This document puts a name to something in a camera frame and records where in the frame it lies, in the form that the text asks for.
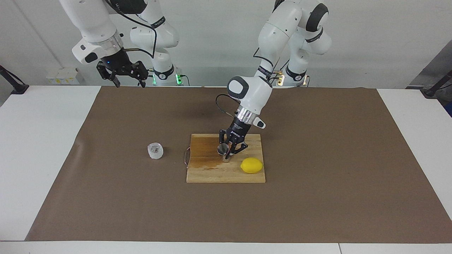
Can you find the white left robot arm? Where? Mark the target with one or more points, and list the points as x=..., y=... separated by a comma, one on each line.
x=282, y=28

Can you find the blue object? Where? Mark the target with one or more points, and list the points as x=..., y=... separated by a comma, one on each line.
x=450, y=109

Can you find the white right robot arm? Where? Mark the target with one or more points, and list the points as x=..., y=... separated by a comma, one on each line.
x=91, y=21

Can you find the brown paper table mat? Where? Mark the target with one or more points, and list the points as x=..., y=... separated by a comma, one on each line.
x=106, y=211

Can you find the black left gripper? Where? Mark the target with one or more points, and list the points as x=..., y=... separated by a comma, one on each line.
x=238, y=130

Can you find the steel double jigger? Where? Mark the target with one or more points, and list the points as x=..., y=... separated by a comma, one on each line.
x=222, y=150

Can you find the yellow lemon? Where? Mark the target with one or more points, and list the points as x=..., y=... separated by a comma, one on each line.
x=251, y=165

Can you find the black clamp stand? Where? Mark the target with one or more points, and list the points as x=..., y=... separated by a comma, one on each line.
x=436, y=88
x=16, y=87

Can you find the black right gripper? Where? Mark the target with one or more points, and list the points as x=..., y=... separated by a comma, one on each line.
x=118, y=61

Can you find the white box yellow labels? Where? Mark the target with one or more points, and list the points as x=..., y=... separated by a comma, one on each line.
x=63, y=77

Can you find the small clear plastic cup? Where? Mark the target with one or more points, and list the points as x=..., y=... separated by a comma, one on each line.
x=155, y=151

